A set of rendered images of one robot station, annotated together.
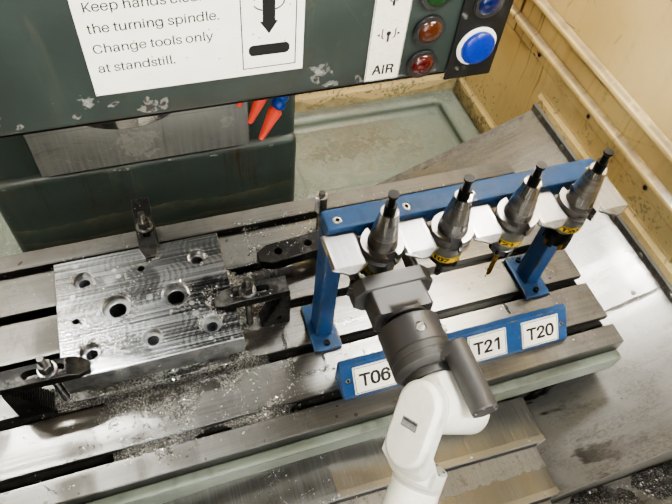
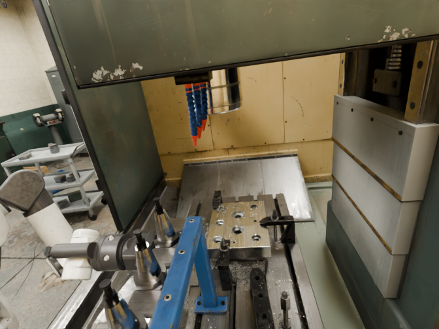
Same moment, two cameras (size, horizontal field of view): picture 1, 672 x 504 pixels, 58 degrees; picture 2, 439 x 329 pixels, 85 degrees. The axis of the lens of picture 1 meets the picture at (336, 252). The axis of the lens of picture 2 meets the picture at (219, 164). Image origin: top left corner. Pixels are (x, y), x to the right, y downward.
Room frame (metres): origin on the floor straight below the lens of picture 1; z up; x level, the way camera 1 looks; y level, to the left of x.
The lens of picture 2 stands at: (0.91, -0.38, 1.59)
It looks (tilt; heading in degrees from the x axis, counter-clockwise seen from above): 23 degrees down; 122
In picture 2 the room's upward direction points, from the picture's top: 8 degrees counter-clockwise
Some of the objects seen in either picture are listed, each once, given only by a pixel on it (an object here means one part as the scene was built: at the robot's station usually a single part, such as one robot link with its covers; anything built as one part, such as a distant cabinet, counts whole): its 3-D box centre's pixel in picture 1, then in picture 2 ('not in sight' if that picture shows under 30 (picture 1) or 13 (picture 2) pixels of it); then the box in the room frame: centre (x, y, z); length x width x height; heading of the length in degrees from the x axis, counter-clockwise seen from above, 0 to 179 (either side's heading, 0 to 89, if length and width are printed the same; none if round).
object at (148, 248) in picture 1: (147, 235); (276, 226); (0.66, 0.36, 0.97); 0.13 x 0.03 x 0.15; 24
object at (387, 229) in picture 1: (386, 226); (162, 224); (0.53, -0.06, 1.26); 0.04 x 0.04 x 0.07
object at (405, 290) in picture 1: (403, 315); (132, 250); (0.44, -0.10, 1.18); 0.13 x 0.12 x 0.10; 114
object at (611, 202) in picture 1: (606, 197); not in sight; (0.69, -0.42, 1.21); 0.07 x 0.05 x 0.01; 24
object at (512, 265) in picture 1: (551, 233); not in sight; (0.74, -0.39, 1.05); 0.10 x 0.05 x 0.30; 24
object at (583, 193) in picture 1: (589, 184); not in sight; (0.67, -0.36, 1.26); 0.04 x 0.04 x 0.07
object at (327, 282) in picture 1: (326, 285); (204, 270); (0.56, 0.01, 1.05); 0.10 x 0.05 x 0.30; 24
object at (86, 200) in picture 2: not in sight; (65, 182); (-2.19, 0.91, 0.48); 0.87 x 0.46 x 0.96; 31
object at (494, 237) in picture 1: (483, 224); (141, 303); (0.60, -0.21, 1.21); 0.07 x 0.05 x 0.01; 24
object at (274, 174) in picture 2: not in sight; (240, 194); (0.25, 0.86, 0.75); 0.89 x 0.67 x 0.26; 24
